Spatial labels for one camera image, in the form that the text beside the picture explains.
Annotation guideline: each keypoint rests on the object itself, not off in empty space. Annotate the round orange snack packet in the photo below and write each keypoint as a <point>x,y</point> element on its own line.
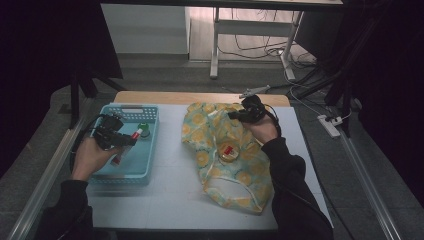
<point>229,151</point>

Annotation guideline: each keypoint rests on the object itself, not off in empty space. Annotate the aluminium rail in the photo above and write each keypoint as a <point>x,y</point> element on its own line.
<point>366,186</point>
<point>43,186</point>

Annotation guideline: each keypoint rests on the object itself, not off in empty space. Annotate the blue plastic basket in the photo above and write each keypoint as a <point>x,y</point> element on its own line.
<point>140,156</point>

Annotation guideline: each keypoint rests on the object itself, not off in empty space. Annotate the black stand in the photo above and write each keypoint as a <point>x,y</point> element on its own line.
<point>345,90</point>
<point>75,100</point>

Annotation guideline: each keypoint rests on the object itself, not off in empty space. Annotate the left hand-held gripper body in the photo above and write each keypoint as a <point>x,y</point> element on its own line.
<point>108,133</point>

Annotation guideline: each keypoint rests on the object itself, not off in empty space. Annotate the white tube with red cap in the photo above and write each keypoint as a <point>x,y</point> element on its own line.
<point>120,156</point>

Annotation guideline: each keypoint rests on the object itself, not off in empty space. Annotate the white desk frame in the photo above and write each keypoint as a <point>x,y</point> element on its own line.
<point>253,27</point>

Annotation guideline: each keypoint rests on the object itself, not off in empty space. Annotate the white table mat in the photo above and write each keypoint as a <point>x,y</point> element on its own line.
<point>173,150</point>

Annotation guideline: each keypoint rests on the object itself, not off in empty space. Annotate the person's right hand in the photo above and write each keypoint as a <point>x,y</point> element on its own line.
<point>265,130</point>

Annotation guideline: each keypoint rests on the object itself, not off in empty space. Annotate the black curtain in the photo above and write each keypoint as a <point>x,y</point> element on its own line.
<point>393,83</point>
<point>40,66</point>

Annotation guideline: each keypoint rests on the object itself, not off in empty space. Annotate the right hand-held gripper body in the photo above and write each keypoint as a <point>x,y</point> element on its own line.
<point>255,108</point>

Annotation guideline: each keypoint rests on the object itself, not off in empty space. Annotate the white power strip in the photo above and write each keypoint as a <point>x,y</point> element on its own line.
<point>328,126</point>

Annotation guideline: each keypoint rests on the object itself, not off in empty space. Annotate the small green cup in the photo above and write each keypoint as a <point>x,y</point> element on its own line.
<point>144,129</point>

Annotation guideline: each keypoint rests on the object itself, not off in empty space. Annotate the person's left hand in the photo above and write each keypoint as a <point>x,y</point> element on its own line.
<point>88,160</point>

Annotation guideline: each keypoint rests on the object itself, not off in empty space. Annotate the lemon print cloth bag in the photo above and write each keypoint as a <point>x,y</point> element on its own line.
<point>210,133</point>

